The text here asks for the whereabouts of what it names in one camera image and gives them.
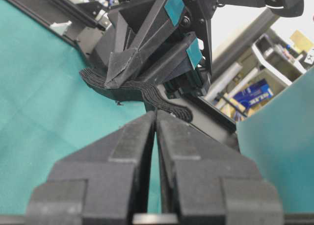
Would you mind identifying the black velcro strap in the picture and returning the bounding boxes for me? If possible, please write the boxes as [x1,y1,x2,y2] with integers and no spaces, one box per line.
[78,68,193,123]

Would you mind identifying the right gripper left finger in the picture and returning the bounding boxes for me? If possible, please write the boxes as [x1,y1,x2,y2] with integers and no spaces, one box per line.
[26,111,155,225]

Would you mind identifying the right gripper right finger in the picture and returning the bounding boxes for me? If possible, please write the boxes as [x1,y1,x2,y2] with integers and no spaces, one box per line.
[156,111,284,225]

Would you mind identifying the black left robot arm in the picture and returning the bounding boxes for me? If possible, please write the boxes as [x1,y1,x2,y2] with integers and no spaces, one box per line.
[104,0,304,97]

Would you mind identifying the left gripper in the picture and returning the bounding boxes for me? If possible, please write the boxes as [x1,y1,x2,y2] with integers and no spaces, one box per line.
[105,0,214,98]

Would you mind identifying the blue cardboard box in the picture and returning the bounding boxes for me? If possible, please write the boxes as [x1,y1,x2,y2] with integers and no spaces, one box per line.
[233,79,274,111]

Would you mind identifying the green table cloth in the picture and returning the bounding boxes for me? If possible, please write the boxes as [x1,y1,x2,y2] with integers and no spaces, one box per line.
[0,0,314,214]

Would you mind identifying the grey plastic bin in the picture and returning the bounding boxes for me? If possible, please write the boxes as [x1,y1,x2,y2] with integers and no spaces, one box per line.
[251,33,307,87]

